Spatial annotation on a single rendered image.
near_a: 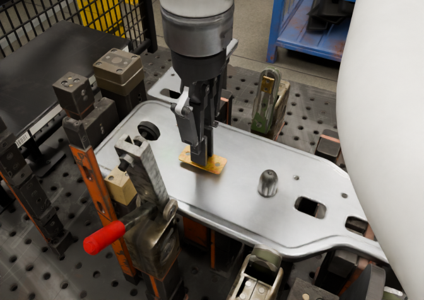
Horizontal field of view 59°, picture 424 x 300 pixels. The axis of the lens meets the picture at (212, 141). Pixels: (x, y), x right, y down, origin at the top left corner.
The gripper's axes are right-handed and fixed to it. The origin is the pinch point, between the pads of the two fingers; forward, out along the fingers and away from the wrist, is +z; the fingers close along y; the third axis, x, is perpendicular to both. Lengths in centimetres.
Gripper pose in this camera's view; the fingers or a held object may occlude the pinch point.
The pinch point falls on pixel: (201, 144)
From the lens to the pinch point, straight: 63.9
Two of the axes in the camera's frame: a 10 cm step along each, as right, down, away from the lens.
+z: 0.0, 6.8, 7.4
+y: 4.5, -6.6, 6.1
